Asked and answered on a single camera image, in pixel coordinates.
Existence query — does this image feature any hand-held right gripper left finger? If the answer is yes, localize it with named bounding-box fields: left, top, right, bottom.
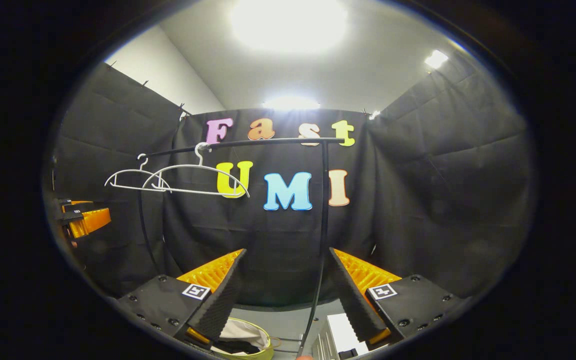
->
left=117, top=248, right=247, bottom=347

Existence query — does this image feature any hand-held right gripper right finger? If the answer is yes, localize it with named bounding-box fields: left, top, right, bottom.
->
left=329, top=247, right=461, bottom=347

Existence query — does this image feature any yellow rimmed laundry hamper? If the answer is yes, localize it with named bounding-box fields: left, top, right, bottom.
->
left=210, top=316, right=276, bottom=360

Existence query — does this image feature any black ribbed jacket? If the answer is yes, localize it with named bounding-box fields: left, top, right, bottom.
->
left=216, top=339, right=261, bottom=356

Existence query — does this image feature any white clothes hanger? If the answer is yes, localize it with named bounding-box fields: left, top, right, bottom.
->
left=104, top=153, right=172, bottom=194
left=143, top=142, right=250, bottom=199

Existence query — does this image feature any black clothes rack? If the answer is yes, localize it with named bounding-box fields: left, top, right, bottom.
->
left=137, top=137, right=347, bottom=359

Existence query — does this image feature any black backdrop cloth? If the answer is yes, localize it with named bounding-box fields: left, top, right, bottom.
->
left=48, top=50, right=536, bottom=307

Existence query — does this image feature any ceiling light strip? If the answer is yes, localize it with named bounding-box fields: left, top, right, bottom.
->
left=262, top=96, right=322, bottom=112

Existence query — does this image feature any small ceiling light panel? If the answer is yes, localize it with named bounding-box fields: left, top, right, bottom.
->
left=424, top=49, right=450, bottom=70

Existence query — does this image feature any large ceiling light panel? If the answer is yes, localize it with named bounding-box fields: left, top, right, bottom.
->
left=229, top=0, right=350, bottom=55

